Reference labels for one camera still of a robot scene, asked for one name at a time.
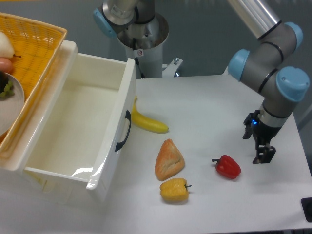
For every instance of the yellow bell pepper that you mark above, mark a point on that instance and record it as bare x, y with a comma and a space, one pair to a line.
175, 189

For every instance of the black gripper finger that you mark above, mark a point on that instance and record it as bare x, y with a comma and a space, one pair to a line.
248, 132
264, 154

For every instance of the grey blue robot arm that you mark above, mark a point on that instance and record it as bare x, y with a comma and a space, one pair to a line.
281, 88

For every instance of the yellow banana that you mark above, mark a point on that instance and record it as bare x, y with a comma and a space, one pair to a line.
147, 123

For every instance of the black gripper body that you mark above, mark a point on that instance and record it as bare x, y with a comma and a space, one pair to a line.
262, 133

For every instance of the black corner object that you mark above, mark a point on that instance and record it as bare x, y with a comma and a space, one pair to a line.
307, 208

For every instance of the white plastic drawer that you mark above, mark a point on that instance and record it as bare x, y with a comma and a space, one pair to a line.
77, 143

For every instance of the white plate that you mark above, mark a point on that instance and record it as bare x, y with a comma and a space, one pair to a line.
11, 106

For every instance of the red bell pepper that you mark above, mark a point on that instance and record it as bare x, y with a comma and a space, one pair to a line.
227, 167

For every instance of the yellow woven basket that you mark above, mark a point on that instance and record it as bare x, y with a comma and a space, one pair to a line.
36, 44

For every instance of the orange pastry bread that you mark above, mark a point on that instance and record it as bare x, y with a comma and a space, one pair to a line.
169, 161

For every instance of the white drawer cabinet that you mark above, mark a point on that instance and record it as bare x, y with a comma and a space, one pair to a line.
17, 146

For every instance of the white mounting bracket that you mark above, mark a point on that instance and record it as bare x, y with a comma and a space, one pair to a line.
170, 70

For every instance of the pink sausage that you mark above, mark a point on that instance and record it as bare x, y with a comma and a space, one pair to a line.
6, 65

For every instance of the green grapes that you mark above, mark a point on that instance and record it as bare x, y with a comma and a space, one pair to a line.
6, 90

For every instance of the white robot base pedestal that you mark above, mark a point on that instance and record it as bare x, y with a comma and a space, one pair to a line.
144, 44

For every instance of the black drawer handle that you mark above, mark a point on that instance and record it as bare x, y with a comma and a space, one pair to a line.
125, 131

